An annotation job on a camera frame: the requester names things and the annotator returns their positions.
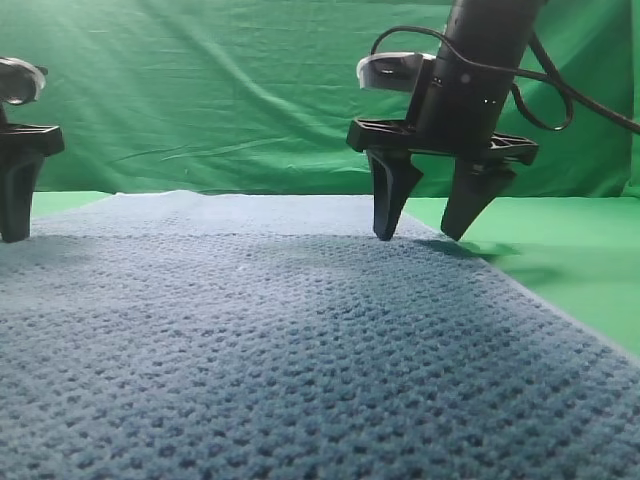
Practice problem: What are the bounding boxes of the black gripper rail at edge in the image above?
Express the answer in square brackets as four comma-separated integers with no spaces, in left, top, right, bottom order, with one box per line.
[1,108,65,243]

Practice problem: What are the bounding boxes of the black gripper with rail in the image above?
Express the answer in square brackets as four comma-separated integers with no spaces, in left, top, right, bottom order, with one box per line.
[347,0,539,241]

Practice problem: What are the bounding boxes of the blue waffle-weave towel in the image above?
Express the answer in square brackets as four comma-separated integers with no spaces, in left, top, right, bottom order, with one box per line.
[1,191,639,479]

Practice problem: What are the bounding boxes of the green backdrop cloth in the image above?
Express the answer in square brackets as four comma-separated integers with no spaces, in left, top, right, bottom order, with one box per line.
[1,1,639,197]

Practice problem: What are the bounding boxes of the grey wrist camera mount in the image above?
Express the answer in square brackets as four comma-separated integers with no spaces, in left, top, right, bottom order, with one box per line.
[1,57,48,106]

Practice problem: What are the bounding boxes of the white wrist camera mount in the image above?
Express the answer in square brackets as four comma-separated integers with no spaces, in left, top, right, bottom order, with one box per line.
[356,52,436,93]

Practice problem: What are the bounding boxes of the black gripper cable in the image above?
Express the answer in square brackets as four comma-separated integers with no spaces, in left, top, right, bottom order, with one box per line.
[369,25,640,135]

